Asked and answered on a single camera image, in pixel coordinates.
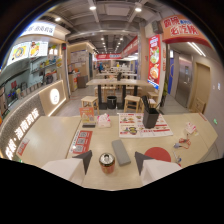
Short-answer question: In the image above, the black chopsticks holder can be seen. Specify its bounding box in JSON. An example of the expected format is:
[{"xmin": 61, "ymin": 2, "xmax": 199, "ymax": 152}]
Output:
[{"xmin": 141, "ymin": 95, "xmax": 160, "ymax": 130}]

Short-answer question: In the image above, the red round sticker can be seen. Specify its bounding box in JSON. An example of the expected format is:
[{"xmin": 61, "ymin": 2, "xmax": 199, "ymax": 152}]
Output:
[{"xmin": 143, "ymin": 146, "xmax": 172, "ymax": 163}]

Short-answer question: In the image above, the red QR code sticker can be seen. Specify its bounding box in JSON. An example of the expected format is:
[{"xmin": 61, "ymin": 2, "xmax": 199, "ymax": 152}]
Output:
[{"xmin": 68, "ymin": 129, "xmax": 94, "ymax": 156}]

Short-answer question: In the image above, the red drink can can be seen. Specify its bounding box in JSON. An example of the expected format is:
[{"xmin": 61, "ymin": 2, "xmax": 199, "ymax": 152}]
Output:
[{"xmin": 98, "ymin": 152, "xmax": 116, "ymax": 175}]

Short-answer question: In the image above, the grey rectangular case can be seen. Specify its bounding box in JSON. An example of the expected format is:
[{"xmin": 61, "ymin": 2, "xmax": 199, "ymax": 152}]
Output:
[{"xmin": 111, "ymin": 138, "xmax": 132, "ymax": 167}]

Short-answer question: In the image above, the printed menu placemat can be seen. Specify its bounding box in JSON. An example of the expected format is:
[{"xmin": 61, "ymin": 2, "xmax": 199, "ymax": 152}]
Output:
[{"xmin": 117, "ymin": 112, "xmax": 174, "ymax": 139}]

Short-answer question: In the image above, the red white floor sticker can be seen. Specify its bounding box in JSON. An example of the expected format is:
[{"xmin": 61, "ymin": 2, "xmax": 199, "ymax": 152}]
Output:
[{"xmin": 16, "ymin": 137, "xmax": 31, "ymax": 158}]

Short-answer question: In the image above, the orange table sign stand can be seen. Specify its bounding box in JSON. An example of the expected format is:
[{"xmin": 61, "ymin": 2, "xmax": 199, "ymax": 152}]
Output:
[{"xmin": 78, "ymin": 106, "xmax": 97, "ymax": 128}]

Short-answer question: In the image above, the tissue packet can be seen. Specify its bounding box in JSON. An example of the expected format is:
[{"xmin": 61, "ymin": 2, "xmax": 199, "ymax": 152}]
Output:
[{"xmin": 96, "ymin": 113, "xmax": 112, "ymax": 129}]

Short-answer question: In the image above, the food counter with lit sign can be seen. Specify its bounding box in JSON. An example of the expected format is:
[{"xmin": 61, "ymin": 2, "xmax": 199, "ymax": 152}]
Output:
[{"xmin": 0, "ymin": 79, "xmax": 69, "ymax": 162}]

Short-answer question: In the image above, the wooden stool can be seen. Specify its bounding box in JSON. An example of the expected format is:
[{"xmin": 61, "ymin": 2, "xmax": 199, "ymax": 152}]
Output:
[
  {"xmin": 123, "ymin": 94, "xmax": 142, "ymax": 114},
  {"xmin": 80, "ymin": 95, "xmax": 100, "ymax": 115},
  {"xmin": 146, "ymin": 91, "xmax": 160, "ymax": 109}
]

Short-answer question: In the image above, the black trash bin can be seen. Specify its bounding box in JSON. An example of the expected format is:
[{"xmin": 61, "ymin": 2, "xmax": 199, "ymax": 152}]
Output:
[{"xmin": 106, "ymin": 95, "xmax": 118, "ymax": 110}]

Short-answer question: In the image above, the long wooden dining table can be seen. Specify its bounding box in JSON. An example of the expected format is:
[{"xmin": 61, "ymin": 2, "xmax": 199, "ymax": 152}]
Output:
[{"xmin": 85, "ymin": 78, "xmax": 155, "ymax": 110}]

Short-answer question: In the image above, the red food poster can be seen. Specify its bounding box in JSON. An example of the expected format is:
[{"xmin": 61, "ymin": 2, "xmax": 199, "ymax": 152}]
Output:
[{"xmin": 147, "ymin": 34, "xmax": 162, "ymax": 90}]

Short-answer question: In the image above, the orange overhead shop sign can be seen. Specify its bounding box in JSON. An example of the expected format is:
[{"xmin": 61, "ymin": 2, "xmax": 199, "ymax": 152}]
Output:
[{"xmin": 159, "ymin": 13, "xmax": 212, "ymax": 48}]

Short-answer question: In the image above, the blue and red cable bundle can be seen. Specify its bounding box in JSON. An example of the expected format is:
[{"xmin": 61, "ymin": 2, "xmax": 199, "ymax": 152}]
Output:
[{"xmin": 172, "ymin": 137, "xmax": 192, "ymax": 150}]

